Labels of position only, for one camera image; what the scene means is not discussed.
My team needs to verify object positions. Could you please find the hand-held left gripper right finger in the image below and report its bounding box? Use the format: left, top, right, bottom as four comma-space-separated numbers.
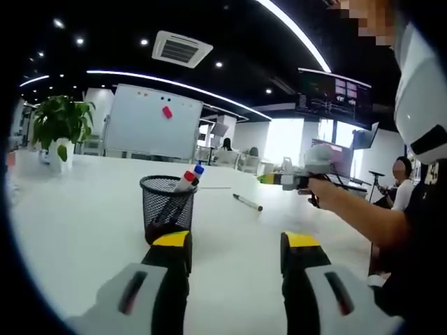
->
280, 232, 406, 335

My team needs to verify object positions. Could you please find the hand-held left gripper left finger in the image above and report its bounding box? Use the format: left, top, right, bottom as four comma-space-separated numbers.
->
66, 230, 193, 335

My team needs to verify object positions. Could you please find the black cap whiteboard marker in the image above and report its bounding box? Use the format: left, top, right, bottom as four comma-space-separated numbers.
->
233, 193, 263, 212

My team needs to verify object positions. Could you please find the blue cap whiteboard marker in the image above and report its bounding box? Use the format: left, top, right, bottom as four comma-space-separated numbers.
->
191, 162, 206, 186

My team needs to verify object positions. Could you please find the black mesh pen holder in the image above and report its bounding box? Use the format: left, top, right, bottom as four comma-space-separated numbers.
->
139, 174, 199, 245

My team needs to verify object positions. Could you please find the red cap whiteboard marker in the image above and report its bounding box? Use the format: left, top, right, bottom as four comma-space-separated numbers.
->
173, 170, 197, 193

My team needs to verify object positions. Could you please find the white rolling whiteboard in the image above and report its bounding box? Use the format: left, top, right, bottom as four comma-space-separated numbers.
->
103, 83, 204, 163

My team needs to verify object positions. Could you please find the person's right hand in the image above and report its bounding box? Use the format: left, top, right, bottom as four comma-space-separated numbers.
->
306, 177, 342, 211

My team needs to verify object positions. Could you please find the person's leg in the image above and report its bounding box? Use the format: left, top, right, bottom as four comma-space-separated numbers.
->
367, 271, 393, 288

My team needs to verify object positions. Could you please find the large hanging display screen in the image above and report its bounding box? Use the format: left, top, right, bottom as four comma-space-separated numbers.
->
298, 68, 374, 131

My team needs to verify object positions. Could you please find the black tripod stand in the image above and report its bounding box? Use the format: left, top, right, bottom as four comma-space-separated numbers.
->
369, 170, 386, 200

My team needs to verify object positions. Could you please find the white chest-worn device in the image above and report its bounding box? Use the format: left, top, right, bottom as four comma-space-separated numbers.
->
394, 22, 447, 165

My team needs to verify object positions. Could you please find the operator in white shirt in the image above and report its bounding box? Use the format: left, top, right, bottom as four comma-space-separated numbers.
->
369, 163, 447, 322

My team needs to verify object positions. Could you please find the long curved ceiling light strip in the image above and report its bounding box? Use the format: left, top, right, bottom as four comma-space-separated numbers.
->
256, 0, 332, 73

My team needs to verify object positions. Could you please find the ceiling air conditioner vent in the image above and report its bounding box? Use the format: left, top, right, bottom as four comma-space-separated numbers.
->
152, 30, 214, 68

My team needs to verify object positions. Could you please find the thin curved ceiling light strip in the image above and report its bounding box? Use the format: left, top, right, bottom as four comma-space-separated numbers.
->
86, 69, 272, 121

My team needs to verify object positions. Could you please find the green potted plant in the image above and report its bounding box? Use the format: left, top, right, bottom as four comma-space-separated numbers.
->
31, 96, 96, 174

